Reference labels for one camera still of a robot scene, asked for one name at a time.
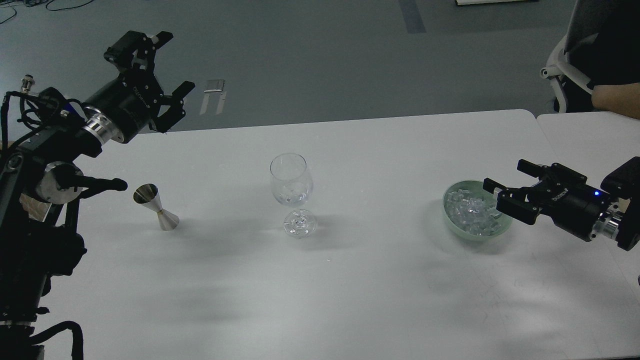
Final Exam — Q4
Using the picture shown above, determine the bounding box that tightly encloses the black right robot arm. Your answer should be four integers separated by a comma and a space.
482, 156, 640, 251

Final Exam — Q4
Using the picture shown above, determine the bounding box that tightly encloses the pile of clear ice cubes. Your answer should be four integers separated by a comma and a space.
444, 188, 506, 237

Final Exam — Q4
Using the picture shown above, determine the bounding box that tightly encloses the clear wine glass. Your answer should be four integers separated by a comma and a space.
269, 152, 318, 239

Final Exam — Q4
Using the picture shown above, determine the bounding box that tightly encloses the white office chair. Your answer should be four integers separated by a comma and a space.
540, 0, 601, 114

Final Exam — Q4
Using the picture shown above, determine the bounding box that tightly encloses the steel double jigger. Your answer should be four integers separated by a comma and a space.
132, 183, 180, 231

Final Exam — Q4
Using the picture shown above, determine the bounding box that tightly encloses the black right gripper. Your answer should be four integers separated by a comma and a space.
482, 159, 618, 242

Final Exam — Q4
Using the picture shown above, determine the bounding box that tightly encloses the seated person in jeans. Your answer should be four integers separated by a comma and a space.
562, 0, 640, 119

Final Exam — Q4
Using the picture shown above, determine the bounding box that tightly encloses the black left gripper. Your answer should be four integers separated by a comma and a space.
82, 30, 195, 145

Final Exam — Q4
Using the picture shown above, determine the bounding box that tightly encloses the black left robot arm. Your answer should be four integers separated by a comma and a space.
0, 30, 195, 360

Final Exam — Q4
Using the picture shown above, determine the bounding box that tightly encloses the green bowl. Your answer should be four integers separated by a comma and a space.
441, 180, 514, 242

